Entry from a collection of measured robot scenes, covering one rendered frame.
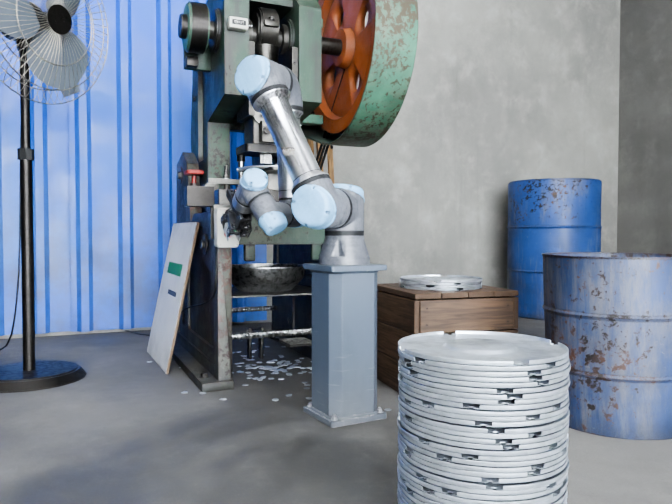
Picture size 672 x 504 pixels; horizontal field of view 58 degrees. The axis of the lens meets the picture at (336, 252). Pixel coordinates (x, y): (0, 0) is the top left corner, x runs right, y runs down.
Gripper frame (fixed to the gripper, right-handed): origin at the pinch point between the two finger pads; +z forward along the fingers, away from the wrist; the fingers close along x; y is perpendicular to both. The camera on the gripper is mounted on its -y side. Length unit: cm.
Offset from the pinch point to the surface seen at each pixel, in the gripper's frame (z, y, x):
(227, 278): 13.9, 10.7, 0.9
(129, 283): 140, -49, -18
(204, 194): 2.7, -16.5, -6.0
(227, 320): 21.2, 23.3, 0.8
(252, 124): 4, -50, 17
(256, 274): 27.7, 2.7, 16.1
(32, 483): -20, 75, -58
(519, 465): -93, 96, 13
